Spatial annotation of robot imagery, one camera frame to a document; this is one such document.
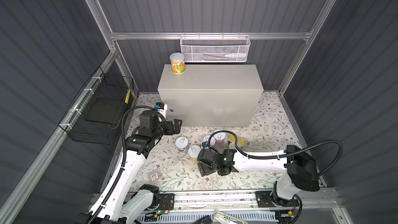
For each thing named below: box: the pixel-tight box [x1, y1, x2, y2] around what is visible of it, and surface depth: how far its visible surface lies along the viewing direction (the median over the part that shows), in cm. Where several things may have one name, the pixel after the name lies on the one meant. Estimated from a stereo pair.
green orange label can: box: [169, 51, 187, 75], surface depth 80 cm
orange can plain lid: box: [228, 142, 236, 150], surface depth 87 cm
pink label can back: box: [213, 129, 226, 146], surface depth 91 cm
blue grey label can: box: [175, 136, 189, 152], surface depth 90 cm
